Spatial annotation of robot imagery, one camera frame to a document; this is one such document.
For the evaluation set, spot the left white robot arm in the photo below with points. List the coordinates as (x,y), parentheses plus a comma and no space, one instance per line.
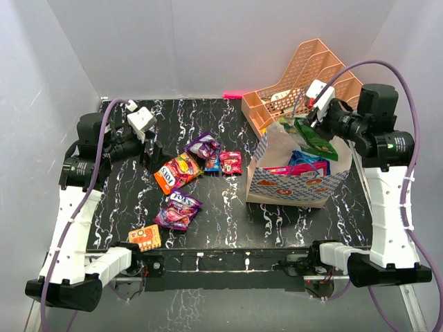
(66,280)

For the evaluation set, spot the green Fox's candy bag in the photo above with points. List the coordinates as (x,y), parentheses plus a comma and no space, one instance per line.
(307,138)

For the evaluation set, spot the blue checkered paper bag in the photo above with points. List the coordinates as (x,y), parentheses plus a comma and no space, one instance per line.
(274,150)

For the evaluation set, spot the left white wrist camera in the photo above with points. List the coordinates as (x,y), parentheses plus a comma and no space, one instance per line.
(141,121)

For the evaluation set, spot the purple Fox's berries candy bag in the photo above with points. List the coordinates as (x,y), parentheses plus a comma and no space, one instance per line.
(180,211)

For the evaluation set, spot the small orange snack pack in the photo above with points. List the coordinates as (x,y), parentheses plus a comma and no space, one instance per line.
(147,238)

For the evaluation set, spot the orange Fox's fruits candy bag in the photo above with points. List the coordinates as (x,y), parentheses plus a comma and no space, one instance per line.
(177,172)

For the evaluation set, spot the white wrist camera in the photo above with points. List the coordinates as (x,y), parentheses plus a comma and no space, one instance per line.
(141,121)
(317,98)

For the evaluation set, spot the magenta snack bag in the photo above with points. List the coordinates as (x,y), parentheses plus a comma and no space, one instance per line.
(320,168)

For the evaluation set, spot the peach plastic desk organizer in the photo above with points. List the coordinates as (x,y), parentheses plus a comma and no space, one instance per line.
(312,60)

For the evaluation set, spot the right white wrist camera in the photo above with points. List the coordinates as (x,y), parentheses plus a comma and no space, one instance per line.
(317,98)

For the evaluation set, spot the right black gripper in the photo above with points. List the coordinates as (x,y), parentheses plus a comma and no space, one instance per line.
(320,126)

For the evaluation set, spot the black front mounting rail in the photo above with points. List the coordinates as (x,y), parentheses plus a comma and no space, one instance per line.
(233,269)

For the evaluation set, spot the small red candy packet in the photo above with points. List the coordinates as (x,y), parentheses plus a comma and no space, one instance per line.
(231,162)

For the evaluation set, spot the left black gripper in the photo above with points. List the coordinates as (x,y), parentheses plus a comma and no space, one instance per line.
(156,160)

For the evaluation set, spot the pink marker pen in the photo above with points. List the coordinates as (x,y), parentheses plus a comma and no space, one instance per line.
(232,95)

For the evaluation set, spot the blue M&M's packet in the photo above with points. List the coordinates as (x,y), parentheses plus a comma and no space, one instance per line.
(212,164)

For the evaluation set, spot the blue snack bag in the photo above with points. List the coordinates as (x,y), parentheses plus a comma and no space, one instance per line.
(300,157)

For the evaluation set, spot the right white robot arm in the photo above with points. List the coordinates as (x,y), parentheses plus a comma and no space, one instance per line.
(385,155)

